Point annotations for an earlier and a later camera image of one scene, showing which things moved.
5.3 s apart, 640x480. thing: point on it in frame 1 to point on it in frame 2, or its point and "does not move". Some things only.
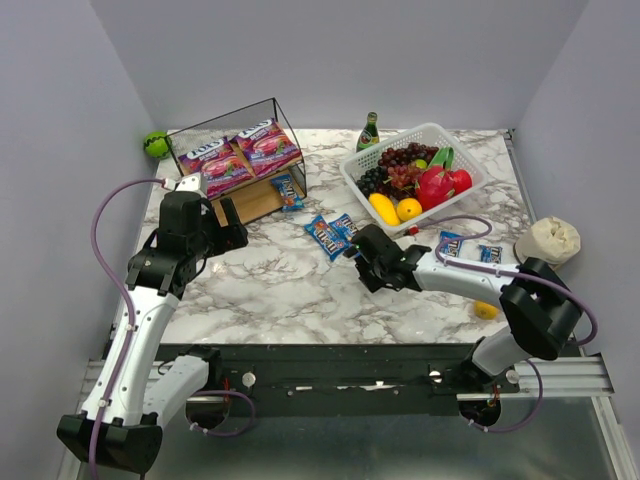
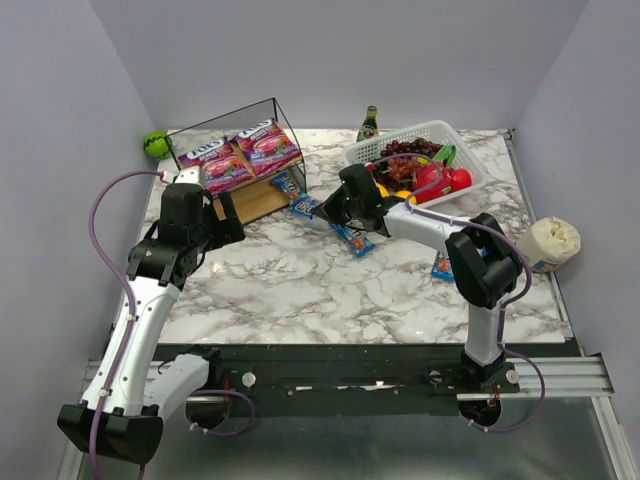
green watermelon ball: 157,145 does not move
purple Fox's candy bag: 220,162 does not move
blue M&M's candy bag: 333,237 to 303,206
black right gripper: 370,255 to 341,211
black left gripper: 228,232 does not move
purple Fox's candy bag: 267,148 does not move
